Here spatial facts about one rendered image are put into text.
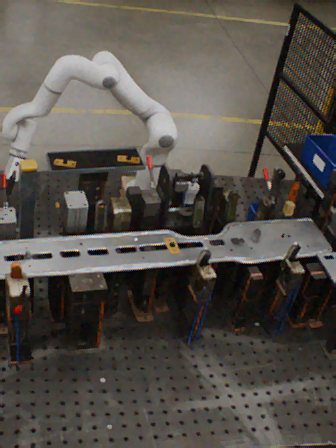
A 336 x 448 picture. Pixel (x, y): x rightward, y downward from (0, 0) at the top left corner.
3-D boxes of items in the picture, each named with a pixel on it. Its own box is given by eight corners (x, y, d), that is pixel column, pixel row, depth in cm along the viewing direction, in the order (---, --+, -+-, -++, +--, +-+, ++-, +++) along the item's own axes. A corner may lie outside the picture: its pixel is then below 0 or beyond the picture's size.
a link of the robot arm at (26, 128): (12, 147, 246) (31, 153, 251) (22, 117, 244) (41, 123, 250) (6, 144, 252) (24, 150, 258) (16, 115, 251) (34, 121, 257)
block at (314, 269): (290, 330, 244) (312, 281, 226) (279, 311, 252) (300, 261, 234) (309, 326, 247) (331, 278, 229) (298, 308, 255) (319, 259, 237)
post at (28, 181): (18, 262, 249) (20, 174, 222) (16, 250, 255) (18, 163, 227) (35, 260, 252) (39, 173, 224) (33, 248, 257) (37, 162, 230)
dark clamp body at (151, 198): (129, 282, 252) (142, 207, 228) (121, 260, 261) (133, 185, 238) (154, 280, 255) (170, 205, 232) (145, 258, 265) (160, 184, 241)
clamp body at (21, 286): (8, 371, 206) (5, 300, 183) (3, 339, 216) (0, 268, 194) (37, 368, 209) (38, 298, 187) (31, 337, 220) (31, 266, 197)
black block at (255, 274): (232, 337, 237) (251, 284, 219) (223, 318, 244) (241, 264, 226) (250, 334, 239) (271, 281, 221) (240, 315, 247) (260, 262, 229)
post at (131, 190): (117, 273, 255) (130, 193, 230) (114, 264, 258) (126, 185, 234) (129, 272, 256) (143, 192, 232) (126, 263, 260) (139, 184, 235)
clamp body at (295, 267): (264, 339, 238) (291, 276, 217) (254, 318, 247) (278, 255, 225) (284, 336, 241) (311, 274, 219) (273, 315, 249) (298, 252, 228)
